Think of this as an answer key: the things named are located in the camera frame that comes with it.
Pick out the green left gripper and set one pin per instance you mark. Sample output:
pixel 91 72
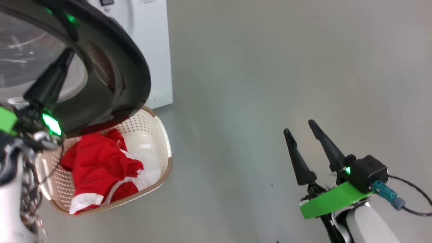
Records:
pixel 37 126

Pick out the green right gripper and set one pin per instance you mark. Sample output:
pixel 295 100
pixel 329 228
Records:
pixel 334 200

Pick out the black round washer door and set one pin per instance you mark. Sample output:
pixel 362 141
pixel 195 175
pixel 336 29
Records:
pixel 114 67

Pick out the red garment large white panel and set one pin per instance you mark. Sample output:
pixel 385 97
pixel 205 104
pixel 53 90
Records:
pixel 148 175

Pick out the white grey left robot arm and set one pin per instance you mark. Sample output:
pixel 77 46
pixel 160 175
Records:
pixel 11 209

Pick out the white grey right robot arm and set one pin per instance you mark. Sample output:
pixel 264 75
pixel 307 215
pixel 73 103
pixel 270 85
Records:
pixel 368 226

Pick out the white front-load washing machine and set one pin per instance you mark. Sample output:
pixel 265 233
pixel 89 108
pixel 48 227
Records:
pixel 152 50

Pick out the cream perforated basket brown rim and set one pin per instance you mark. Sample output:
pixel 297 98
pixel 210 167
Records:
pixel 155 141

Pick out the round drain filter cover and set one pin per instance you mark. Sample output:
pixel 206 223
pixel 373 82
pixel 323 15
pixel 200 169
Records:
pixel 151 99

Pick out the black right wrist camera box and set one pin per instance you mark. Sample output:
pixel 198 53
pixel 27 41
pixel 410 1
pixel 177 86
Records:
pixel 369 172

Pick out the teal right camera connector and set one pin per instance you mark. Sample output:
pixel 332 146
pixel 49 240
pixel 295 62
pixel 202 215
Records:
pixel 388 195

